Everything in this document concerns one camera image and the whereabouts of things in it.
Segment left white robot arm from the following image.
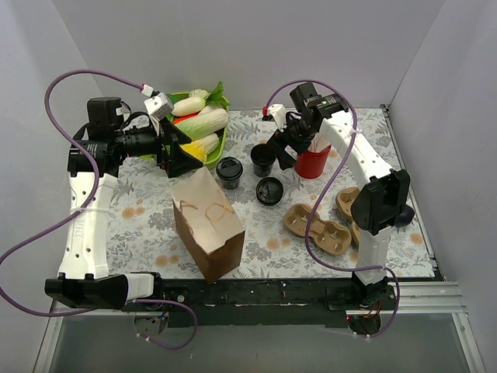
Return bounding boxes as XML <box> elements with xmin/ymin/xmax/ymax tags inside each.
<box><xmin>45</xmin><ymin>93</ymin><xmax>203</xmax><ymax>311</ymax></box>

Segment green vegetable tray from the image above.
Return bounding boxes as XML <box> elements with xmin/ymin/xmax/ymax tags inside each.
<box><xmin>139</xmin><ymin>91</ymin><xmax>230</xmax><ymax>170</ymax></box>

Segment red straw holder cup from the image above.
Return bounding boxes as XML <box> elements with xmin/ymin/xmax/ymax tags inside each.
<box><xmin>294</xmin><ymin>146</ymin><xmax>331</xmax><ymax>180</ymax></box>

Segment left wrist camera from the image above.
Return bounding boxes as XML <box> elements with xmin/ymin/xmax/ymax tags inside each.
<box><xmin>144</xmin><ymin>91</ymin><xmax>174</xmax><ymax>122</ymax></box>

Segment white wrapped straws bundle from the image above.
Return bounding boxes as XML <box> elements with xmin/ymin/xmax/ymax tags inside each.
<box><xmin>308</xmin><ymin>133</ymin><xmax>330</xmax><ymax>153</ymax></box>

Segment cardboard cup carrier tray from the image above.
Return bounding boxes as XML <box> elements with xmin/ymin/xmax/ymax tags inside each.
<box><xmin>335</xmin><ymin>186</ymin><xmax>360</xmax><ymax>246</ymax></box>

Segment black coffee cups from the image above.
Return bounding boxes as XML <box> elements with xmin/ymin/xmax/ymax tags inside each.
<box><xmin>250</xmin><ymin>144</ymin><xmax>276</xmax><ymax>177</ymax></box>

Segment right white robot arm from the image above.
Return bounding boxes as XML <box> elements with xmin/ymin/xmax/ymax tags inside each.
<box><xmin>262</xmin><ymin>80</ymin><xmax>410</xmax><ymax>309</ymax></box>

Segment black coffee cup lid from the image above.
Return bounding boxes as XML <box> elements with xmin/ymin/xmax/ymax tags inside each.
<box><xmin>255</xmin><ymin>177</ymin><xmax>284</xmax><ymax>206</ymax></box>

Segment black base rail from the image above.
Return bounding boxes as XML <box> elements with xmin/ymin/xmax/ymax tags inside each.
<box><xmin>124</xmin><ymin>278</ymin><xmax>395</xmax><ymax>328</ymax></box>

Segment white radish toy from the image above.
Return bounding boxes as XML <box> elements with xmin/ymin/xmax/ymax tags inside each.
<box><xmin>172</xmin><ymin>96</ymin><xmax>206</xmax><ymax>117</ymax></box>

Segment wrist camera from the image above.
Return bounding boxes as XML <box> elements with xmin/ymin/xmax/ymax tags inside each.
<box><xmin>144</xmin><ymin>91</ymin><xmax>174</xmax><ymax>122</ymax></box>
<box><xmin>262</xmin><ymin>104</ymin><xmax>287</xmax><ymax>131</ymax></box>

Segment separated cardboard cup carrier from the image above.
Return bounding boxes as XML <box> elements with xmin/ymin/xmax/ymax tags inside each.
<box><xmin>283</xmin><ymin>204</ymin><xmax>352</xmax><ymax>256</ymax></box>

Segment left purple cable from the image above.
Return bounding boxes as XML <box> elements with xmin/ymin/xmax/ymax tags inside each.
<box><xmin>0</xmin><ymin>69</ymin><xmax>199</xmax><ymax>350</ymax></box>

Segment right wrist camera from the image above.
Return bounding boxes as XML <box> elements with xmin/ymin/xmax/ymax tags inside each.
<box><xmin>262</xmin><ymin>104</ymin><xmax>287</xmax><ymax>131</ymax></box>

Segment floral table mat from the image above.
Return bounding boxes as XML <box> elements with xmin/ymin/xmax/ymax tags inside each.
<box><xmin>104</xmin><ymin>108</ymin><xmax>435</xmax><ymax>279</ymax></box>

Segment brown paper takeout bag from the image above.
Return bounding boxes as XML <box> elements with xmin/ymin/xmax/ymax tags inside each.
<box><xmin>172</xmin><ymin>167</ymin><xmax>245</xmax><ymax>282</ymax></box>

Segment orange carrot toy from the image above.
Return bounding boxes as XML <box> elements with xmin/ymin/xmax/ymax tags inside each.
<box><xmin>172</xmin><ymin>113</ymin><xmax>198</xmax><ymax>124</ymax></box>

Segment purple toy eggplant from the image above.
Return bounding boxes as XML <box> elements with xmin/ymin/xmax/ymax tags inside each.
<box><xmin>395</xmin><ymin>204</ymin><xmax>415</xmax><ymax>228</ymax></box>

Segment large napa cabbage toy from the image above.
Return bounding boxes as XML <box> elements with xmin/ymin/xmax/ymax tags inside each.
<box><xmin>176</xmin><ymin>108</ymin><xmax>229</xmax><ymax>141</ymax></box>

